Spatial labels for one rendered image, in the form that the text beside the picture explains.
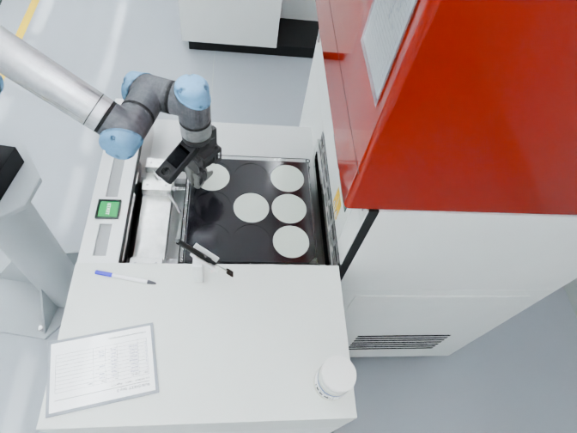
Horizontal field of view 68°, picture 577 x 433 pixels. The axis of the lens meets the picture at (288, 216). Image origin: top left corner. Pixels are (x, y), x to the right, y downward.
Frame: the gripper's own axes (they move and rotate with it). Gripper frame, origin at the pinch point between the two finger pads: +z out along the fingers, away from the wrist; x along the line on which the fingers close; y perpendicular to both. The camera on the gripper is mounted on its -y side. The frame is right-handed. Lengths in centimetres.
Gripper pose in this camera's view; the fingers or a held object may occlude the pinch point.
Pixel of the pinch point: (194, 186)
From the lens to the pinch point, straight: 124.2
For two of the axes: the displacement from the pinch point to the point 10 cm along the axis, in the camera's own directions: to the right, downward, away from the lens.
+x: -7.4, -6.1, 2.8
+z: -1.2, 5.3, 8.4
